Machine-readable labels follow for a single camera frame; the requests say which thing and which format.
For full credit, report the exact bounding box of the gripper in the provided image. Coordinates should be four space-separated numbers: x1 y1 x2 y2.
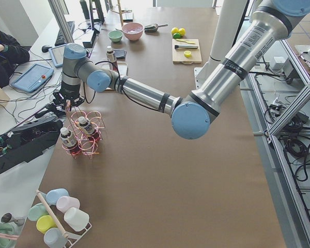
53 88 85 111

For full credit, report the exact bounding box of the copper wire bottle basket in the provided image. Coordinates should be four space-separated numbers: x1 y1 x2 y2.
61 103 105 160

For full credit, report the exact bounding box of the tea bottle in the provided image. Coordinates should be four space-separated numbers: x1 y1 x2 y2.
78 116 96 135
106 45 118 71
60 127 81 156

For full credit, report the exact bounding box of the blue teach pendant near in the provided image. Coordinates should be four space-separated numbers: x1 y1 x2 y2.
10 64 54 93

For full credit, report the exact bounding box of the blue teach pendant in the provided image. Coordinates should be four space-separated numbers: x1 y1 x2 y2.
10 64 54 93
49 44 66 68

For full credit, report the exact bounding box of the blue teach pendant far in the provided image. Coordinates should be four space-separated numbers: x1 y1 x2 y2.
49 44 66 68

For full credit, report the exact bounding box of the black computer mouse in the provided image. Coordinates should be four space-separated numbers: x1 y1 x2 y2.
41 45 52 53

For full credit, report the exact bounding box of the black keyboard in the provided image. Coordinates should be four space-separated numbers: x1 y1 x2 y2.
54 20 75 47

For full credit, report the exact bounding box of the beige plastic tray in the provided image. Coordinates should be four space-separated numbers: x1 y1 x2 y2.
103 61 128 91

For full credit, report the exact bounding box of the dark folded cloth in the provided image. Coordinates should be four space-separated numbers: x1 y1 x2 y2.
114 49 127 60

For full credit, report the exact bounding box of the seated person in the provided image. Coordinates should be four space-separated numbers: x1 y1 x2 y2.
0 30 30 88

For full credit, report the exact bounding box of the green bowl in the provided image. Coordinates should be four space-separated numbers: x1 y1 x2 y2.
108 30 123 42

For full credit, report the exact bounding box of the pink bowl with ice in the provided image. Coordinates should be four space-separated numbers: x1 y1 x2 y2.
122 22 144 41

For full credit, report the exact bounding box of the pink plastic cup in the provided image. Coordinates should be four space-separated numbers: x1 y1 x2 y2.
56 196 80 213

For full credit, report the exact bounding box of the green plastic cup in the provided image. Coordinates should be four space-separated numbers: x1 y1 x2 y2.
27 203 48 222

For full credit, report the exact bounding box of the metal ice scoop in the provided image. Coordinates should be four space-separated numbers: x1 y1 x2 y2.
144 23 168 32

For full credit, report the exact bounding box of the white plastic cup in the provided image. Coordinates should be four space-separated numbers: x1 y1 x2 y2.
64 207 89 231

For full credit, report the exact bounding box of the steel muddler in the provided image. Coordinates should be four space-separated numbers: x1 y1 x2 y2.
174 44 198 50

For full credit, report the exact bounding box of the yellow plastic cup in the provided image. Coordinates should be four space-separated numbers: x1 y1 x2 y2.
36 215 57 234

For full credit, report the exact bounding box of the wooden cutting board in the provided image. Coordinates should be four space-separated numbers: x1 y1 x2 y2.
172 39 202 64

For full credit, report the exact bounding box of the yellow plastic knife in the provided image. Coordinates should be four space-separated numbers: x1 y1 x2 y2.
175 39 196 44

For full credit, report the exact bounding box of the yellow lemon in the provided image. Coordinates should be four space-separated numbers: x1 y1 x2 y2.
171 27 179 35

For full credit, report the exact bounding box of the half lemon slice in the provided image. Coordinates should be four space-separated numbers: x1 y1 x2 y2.
184 51 192 57

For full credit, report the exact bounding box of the white cup rack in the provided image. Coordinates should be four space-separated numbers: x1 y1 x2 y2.
36 190 92 247

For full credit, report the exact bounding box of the grey blue plastic cup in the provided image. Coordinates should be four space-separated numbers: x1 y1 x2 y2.
43 227 68 248

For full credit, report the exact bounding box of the aluminium frame post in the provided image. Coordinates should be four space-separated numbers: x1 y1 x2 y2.
48 0 74 46

